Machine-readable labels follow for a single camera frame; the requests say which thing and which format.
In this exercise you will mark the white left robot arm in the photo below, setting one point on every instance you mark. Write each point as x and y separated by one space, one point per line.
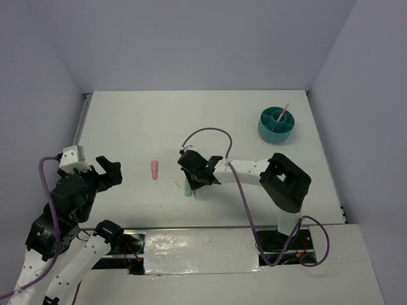
48 241

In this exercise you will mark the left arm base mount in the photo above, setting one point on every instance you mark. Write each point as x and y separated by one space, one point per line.
126 251

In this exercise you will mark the silver foil cover plate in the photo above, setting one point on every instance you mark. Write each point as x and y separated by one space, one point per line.
200 251

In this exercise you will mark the pink translucent pen cap tube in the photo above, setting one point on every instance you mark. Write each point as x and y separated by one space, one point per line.
154 169

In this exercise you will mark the pink pen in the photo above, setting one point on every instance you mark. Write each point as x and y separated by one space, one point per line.
283 112

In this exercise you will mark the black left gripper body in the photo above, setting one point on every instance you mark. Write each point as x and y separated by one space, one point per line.
93 178

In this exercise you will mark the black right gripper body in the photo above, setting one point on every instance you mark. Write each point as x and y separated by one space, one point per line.
195 182

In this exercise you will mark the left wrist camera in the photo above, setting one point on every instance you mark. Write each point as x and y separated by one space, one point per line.
73 160

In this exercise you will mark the aluminium table edge rail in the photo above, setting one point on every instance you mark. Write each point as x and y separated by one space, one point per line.
82 118

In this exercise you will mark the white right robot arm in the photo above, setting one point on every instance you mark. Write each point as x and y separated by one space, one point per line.
285 182

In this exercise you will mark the teal round divided container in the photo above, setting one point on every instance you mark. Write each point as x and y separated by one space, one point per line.
273 129

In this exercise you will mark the green glue stick tube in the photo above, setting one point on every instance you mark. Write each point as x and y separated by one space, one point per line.
187 189

